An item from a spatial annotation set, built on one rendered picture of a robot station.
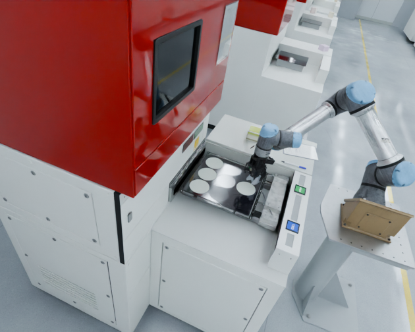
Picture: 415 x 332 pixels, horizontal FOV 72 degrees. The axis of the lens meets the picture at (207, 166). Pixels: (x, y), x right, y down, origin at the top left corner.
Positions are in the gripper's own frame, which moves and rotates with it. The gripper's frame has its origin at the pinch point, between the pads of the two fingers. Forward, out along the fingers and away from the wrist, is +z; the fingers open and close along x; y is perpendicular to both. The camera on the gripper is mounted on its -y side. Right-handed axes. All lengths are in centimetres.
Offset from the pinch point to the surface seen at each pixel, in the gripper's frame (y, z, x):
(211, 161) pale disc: 8.5, 1.3, -25.6
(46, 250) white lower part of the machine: 97, 29, -35
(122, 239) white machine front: 74, -8, 3
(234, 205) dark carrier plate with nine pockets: 19.4, 1.3, 5.8
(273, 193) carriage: -6.2, 3.3, 9.0
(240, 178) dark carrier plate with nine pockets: 3.2, 1.3, -7.1
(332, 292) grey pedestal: -48, 79, 56
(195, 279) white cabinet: 44, 33, 14
